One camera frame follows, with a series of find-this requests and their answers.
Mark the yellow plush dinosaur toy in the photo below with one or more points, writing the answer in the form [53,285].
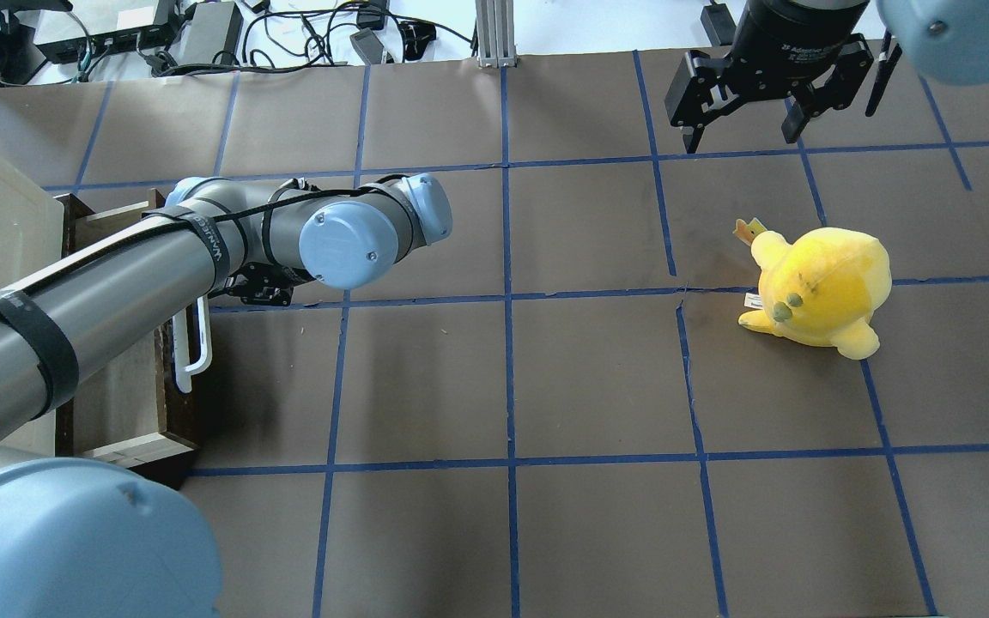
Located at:
[821,290]

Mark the silver robot arm near drawer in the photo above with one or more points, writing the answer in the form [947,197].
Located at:
[85,538]

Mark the aluminium frame post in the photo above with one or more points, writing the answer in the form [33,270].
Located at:
[495,45]

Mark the dark wooden drawer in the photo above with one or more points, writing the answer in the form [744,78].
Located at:
[130,412]

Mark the black gripper near toy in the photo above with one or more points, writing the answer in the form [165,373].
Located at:
[779,39]

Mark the white drawer handle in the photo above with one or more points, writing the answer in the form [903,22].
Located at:
[192,344]

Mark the black network switch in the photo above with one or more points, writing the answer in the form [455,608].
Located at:
[100,26]

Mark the black gripper near drawer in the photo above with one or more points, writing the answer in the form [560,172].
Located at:
[264,287]

